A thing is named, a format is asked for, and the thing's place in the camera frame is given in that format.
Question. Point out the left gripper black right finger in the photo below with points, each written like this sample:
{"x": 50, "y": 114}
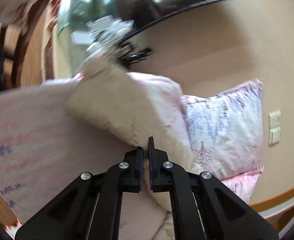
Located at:
{"x": 202, "y": 206}

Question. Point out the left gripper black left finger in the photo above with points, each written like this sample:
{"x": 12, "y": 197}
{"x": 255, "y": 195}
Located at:
{"x": 90, "y": 206}

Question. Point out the cream quilted down jacket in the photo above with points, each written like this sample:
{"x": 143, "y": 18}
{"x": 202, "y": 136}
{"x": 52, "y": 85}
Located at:
{"x": 134, "y": 106}

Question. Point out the pink floral bed sheet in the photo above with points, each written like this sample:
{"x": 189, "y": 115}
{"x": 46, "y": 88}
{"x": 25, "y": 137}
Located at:
{"x": 43, "y": 149}

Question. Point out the left floral pillow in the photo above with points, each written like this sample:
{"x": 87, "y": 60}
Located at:
{"x": 226, "y": 135}

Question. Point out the cluttered glass side table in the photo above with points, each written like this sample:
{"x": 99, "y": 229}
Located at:
{"x": 101, "y": 28}

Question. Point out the white wall socket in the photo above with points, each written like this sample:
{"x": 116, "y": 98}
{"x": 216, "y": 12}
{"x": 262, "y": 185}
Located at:
{"x": 274, "y": 135}

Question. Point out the white wall switch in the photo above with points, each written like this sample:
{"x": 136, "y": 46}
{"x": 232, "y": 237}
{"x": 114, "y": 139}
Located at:
{"x": 274, "y": 119}

